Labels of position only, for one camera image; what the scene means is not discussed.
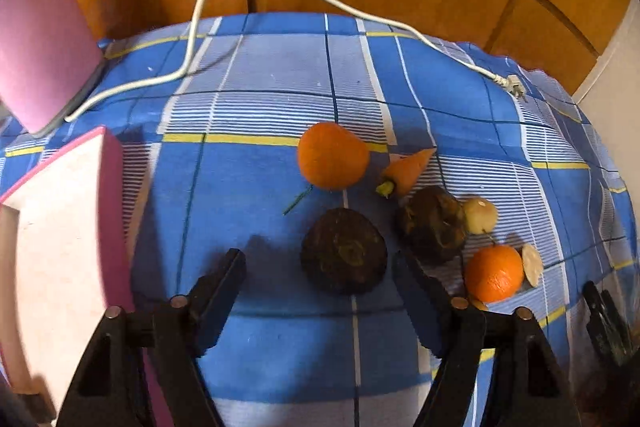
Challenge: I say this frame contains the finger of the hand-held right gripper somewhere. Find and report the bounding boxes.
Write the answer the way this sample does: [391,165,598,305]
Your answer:
[582,281,633,368]

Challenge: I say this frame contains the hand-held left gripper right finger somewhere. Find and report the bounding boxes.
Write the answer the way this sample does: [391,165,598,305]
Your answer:
[392,251,583,427]

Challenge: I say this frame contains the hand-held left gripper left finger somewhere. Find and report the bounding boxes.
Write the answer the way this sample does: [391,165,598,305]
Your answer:
[56,248,247,427]

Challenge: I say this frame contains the small orange with stem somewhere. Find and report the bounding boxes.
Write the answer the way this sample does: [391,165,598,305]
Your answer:
[465,234,525,304]

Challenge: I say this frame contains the round dark taro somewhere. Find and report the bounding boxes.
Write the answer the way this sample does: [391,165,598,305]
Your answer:
[300,208,388,295]

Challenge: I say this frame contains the small carrot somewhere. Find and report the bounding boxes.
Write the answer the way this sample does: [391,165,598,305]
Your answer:
[376,148,437,198]

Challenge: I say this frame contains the large orange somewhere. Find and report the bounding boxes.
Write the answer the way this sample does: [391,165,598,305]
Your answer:
[297,122,371,192]

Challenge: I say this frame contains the pink storage box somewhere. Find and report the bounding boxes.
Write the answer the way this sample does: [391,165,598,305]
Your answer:
[0,126,173,427]

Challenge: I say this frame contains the knobby dark taro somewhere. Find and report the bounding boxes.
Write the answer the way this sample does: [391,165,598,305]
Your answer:
[397,186,470,265]

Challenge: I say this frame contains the cut taro piece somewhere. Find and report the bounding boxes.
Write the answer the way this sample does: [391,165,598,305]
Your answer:
[521,243,543,289]

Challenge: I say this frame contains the small yellowish round fruit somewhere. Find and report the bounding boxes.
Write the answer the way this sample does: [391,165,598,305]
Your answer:
[461,198,499,235]

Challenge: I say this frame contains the blue plaid bed sheet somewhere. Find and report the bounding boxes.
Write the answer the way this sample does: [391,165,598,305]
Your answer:
[0,13,636,427]

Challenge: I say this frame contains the thin green stem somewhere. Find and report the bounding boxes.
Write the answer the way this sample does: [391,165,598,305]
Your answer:
[283,183,314,216]

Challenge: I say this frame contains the pink box lid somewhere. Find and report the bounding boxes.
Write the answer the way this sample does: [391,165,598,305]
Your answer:
[0,0,107,138]

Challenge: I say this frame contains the white power cable with plug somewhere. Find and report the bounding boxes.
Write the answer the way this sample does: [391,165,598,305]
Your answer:
[65,0,528,124]

